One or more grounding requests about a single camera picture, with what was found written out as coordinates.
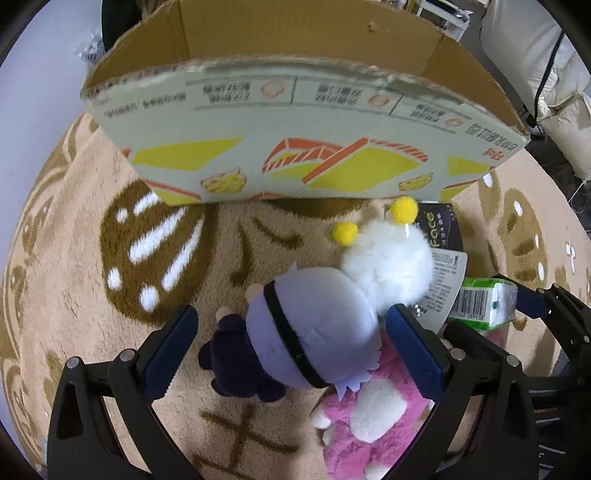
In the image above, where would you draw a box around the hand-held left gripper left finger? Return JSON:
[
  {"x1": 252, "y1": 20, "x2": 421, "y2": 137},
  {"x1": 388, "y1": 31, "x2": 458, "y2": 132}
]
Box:
[{"x1": 46, "y1": 305, "x2": 199, "y2": 480}]

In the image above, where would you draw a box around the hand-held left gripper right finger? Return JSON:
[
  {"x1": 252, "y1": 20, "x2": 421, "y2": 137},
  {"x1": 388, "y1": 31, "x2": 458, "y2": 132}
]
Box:
[{"x1": 385, "y1": 302, "x2": 541, "y2": 480}]

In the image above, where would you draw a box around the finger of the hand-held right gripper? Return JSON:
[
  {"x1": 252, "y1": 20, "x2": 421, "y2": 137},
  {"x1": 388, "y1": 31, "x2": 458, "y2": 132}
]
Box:
[
  {"x1": 516, "y1": 281, "x2": 591, "y2": 367},
  {"x1": 443, "y1": 320, "x2": 509, "y2": 359}
]

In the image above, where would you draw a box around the pink plush toy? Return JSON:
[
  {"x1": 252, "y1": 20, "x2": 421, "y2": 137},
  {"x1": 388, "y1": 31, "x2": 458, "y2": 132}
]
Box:
[{"x1": 309, "y1": 339, "x2": 437, "y2": 480}]

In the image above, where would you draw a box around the white fluffy plush toy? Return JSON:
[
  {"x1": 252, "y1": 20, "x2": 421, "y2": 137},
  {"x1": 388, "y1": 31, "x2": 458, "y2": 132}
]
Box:
[{"x1": 332, "y1": 196, "x2": 437, "y2": 309}]

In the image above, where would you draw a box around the purple-haired plush doll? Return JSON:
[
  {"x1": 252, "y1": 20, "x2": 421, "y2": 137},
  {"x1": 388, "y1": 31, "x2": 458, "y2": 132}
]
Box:
[{"x1": 198, "y1": 262, "x2": 385, "y2": 403}]

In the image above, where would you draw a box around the printed cardboard box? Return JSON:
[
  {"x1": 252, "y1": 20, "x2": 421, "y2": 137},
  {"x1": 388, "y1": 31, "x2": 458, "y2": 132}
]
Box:
[{"x1": 80, "y1": 0, "x2": 533, "y2": 206}]

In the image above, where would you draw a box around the green tissue pack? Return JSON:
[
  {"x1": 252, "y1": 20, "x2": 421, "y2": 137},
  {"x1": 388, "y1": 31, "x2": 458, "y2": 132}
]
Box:
[{"x1": 444, "y1": 275, "x2": 520, "y2": 336}]

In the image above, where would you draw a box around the black packet with white label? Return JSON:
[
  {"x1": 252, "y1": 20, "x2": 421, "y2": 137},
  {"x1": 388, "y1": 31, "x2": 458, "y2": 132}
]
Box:
[{"x1": 412, "y1": 201, "x2": 468, "y2": 334}]

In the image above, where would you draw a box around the beige patterned rug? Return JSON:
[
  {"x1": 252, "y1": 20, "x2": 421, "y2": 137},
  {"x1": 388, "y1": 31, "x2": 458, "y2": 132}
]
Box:
[{"x1": 0, "y1": 110, "x2": 591, "y2": 480}]

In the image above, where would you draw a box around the cream cushion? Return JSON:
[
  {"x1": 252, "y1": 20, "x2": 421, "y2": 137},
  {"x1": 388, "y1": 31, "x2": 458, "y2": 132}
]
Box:
[{"x1": 537, "y1": 91, "x2": 591, "y2": 182}]

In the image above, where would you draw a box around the large white cushion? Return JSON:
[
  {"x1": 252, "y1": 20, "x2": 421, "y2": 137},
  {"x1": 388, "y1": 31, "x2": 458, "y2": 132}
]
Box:
[{"x1": 480, "y1": 0, "x2": 591, "y2": 121}]

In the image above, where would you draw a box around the white rack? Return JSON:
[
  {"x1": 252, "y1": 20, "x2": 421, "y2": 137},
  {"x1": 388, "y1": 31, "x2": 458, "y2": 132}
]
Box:
[{"x1": 396, "y1": 0, "x2": 469, "y2": 40}]

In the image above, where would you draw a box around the clear plastic bag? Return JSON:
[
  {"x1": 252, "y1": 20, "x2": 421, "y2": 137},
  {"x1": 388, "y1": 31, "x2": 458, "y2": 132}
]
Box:
[{"x1": 73, "y1": 27, "x2": 106, "y2": 64}]

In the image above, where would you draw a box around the black chair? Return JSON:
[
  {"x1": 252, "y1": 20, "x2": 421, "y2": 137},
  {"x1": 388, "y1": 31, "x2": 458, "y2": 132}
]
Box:
[{"x1": 100, "y1": 0, "x2": 141, "y2": 52}]

